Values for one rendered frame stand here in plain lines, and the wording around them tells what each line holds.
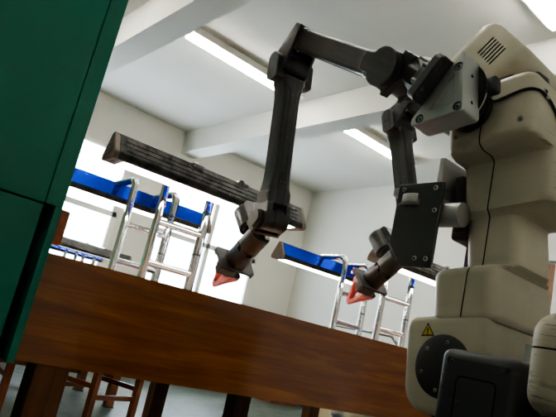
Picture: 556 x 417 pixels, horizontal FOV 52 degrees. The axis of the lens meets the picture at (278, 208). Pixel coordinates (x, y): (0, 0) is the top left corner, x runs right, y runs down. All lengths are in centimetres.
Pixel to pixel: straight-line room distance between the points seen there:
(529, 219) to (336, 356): 59
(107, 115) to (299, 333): 584
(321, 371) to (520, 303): 54
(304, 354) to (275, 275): 686
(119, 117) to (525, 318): 630
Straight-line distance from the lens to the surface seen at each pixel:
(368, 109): 501
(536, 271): 109
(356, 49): 123
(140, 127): 715
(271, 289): 819
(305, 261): 245
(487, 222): 108
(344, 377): 146
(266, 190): 132
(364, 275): 157
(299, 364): 136
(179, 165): 152
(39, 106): 105
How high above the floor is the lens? 70
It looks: 13 degrees up
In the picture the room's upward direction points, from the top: 13 degrees clockwise
